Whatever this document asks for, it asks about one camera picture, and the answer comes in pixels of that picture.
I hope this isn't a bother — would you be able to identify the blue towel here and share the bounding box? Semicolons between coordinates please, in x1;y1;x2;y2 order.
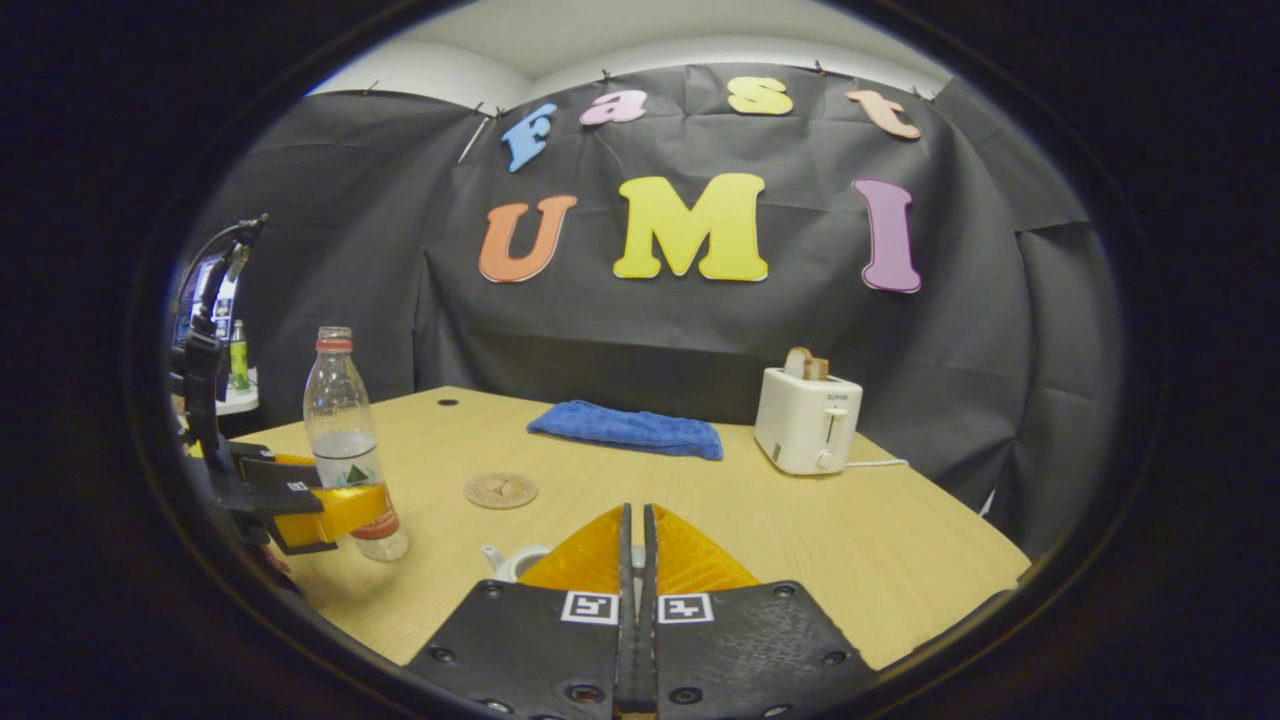
527;400;724;461

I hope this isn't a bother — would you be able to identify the clear plastic water bottle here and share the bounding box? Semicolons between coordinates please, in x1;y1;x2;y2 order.
303;326;411;562

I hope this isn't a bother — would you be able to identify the round wooden coaster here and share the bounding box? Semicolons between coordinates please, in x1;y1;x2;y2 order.
464;472;539;510

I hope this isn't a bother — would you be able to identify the white toaster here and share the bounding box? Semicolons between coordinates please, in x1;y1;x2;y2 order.
754;367;863;476

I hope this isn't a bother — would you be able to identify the thin black cable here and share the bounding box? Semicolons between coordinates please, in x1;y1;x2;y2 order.
178;215;269;331

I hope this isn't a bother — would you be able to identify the white porcelain teacup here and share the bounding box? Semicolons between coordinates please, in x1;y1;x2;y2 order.
480;543;553;583

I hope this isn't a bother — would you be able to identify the black backdrop cloth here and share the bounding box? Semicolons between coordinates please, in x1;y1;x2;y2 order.
175;60;1126;556

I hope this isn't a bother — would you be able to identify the computer monitor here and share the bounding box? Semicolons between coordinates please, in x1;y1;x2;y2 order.
175;255;242;346

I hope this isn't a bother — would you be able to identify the white side table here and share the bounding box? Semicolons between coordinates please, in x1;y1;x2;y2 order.
215;370;260;417

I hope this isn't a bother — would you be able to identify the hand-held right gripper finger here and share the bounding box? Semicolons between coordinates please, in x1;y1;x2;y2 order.
405;502;636;720
643;502;882;720

